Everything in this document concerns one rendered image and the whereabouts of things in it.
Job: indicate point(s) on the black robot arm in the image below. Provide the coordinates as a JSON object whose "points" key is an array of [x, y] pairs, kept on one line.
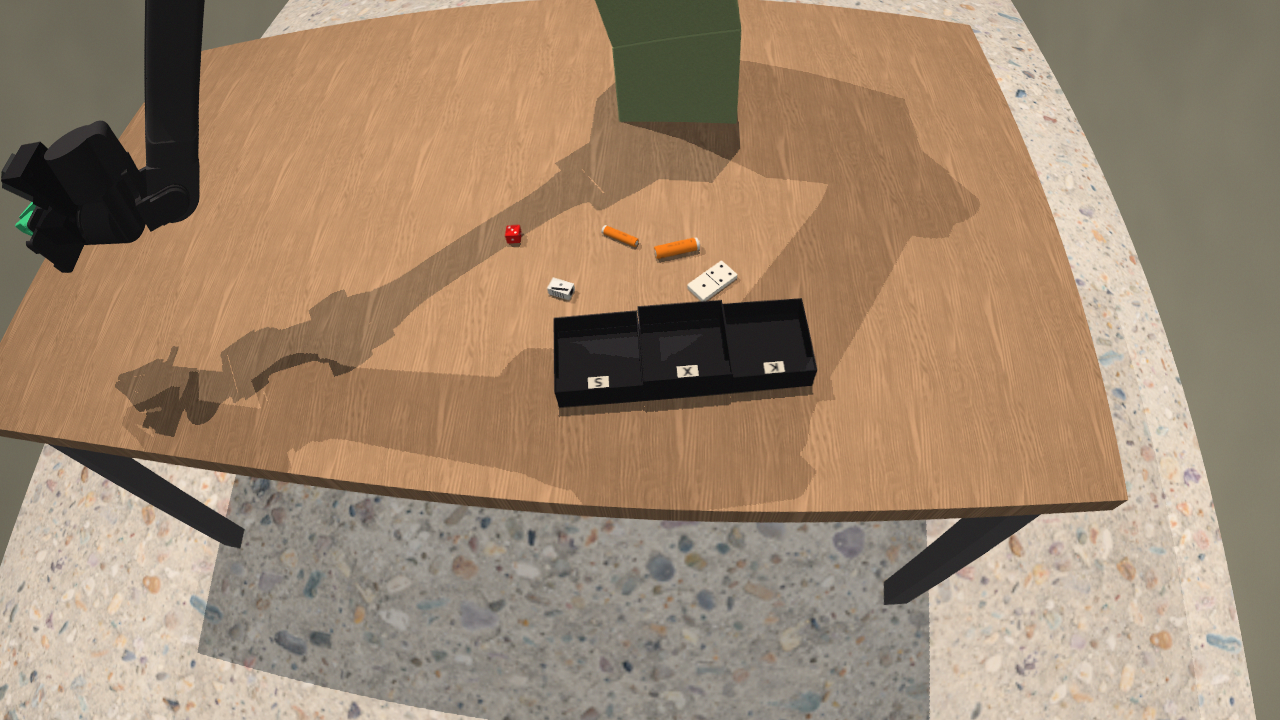
{"points": [[91, 167]]}

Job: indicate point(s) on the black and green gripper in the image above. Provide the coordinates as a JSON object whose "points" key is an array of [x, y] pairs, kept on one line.
{"points": [[64, 257]]}

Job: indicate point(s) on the black rack of three bins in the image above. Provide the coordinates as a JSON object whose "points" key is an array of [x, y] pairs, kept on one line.
{"points": [[688, 349]]}

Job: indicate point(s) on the orange aaa battery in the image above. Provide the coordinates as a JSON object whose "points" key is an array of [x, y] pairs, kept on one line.
{"points": [[621, 236]]}

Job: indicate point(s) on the orange aa battery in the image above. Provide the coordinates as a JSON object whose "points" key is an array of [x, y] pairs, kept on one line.
{"points": [[676, 248]]}

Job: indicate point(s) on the white domino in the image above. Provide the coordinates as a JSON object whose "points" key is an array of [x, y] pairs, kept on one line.
{"points": [[712, 281]]}

